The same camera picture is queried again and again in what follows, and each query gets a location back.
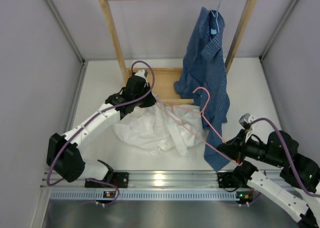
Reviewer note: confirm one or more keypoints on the wooden clothes rack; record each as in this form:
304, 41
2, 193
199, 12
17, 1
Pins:
166, 76

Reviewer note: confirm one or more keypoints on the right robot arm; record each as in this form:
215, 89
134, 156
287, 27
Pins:
302, 173

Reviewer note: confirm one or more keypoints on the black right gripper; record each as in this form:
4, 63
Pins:
236, 147

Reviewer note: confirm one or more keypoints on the right aluminium frame post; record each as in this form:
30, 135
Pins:
276, 32

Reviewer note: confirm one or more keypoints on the blue wire hanger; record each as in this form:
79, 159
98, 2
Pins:
215, 14

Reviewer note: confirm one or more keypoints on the left aluminium frame post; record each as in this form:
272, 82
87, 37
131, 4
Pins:
82, 63

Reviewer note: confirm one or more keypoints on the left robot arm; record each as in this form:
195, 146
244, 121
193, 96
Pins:
65, 151

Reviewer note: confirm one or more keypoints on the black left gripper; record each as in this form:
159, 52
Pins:
151, 100

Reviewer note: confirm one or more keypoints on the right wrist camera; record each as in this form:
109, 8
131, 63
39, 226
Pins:
246, 122

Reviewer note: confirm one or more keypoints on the white shirt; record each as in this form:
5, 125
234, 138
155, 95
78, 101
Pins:
162, 127

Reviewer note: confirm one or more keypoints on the slotted cable duct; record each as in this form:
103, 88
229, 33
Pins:
149, 195

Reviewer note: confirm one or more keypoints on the blue checkered shirt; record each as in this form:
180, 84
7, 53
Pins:
204, 80

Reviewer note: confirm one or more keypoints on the aluminium frame post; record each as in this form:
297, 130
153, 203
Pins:
82, 63
276, 32

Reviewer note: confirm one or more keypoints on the aluminium mounting rail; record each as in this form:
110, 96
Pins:
168, 179

